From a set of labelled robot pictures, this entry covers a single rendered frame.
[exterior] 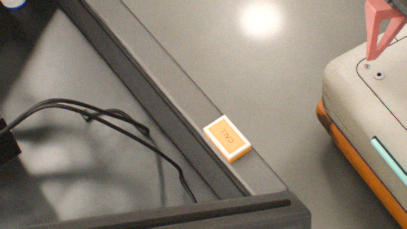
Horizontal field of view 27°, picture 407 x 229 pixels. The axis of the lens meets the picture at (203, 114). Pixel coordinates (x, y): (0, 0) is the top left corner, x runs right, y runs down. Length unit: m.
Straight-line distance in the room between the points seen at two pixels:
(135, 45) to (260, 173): 0.24
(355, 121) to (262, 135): 0.34
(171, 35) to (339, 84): 0.62
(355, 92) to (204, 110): 0.86
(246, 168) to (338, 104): 0.93
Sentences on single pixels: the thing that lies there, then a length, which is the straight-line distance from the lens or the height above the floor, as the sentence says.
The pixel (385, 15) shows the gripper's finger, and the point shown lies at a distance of 0.91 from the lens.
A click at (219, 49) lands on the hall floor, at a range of 2.23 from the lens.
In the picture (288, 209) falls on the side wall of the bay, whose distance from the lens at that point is 0.88.
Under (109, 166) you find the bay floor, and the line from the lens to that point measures 1.09.
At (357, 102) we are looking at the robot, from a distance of 1.79.
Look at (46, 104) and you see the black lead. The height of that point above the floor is 1.02.
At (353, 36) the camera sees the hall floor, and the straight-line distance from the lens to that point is 2.24.
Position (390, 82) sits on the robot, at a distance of 1.81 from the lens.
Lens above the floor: 1.75
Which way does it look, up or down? 56 degrees down
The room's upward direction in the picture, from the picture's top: 11 degrees counter-clockwise
